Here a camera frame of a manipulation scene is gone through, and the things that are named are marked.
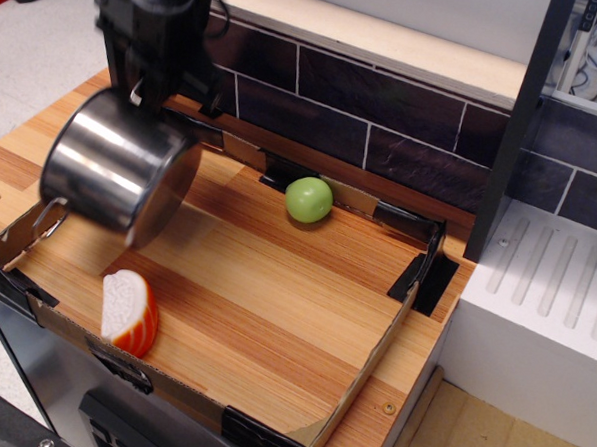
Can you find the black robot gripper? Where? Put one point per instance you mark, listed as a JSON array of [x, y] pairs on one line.
[[153, 57]]

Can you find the stainless steel pot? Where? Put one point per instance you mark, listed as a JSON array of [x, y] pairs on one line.
[[120, 167]]

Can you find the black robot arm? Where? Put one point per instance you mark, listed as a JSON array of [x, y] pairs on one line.
[[218, 24]]

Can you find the cardboard fence with black tape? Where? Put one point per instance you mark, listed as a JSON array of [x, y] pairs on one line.
[[272, 333]]

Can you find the green toy apple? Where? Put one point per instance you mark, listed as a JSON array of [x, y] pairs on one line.
[[308, 200]]

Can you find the orange white toy sushi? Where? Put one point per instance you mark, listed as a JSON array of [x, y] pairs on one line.
[[129, 318]]

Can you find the dark tile backsplash shelf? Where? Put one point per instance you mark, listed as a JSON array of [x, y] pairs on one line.
[[419, 111]]

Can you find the white toy sink drainboard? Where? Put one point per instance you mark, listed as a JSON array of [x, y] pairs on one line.
[[523, 337]]

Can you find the dark grey vertical post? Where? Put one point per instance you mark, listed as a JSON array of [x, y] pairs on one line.
[[493, 203]]

